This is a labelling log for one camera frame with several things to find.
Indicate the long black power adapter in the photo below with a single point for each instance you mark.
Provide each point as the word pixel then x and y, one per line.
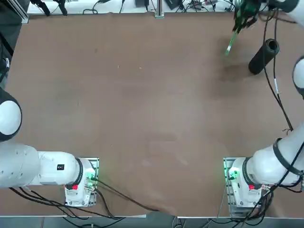
pixel 141 2

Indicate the black ribbed vase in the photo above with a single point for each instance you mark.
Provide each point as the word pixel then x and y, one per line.
pixel 260 59

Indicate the aluminium corner rail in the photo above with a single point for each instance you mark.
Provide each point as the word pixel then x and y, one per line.
pixel 19 13

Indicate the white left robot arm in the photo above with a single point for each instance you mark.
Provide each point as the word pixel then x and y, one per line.
pixel 23 166

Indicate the aluminium profile post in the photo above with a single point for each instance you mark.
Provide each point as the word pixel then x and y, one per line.
pixel 159 9

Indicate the red tulip bouquet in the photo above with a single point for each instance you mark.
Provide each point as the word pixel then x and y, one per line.
pixel 231 41

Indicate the large finned black adapter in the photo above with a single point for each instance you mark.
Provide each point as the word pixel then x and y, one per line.
pixel 173 3

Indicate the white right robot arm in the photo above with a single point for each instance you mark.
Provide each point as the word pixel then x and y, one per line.
pixel 266 166

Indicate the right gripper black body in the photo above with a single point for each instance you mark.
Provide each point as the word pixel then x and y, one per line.
pixel 262 5

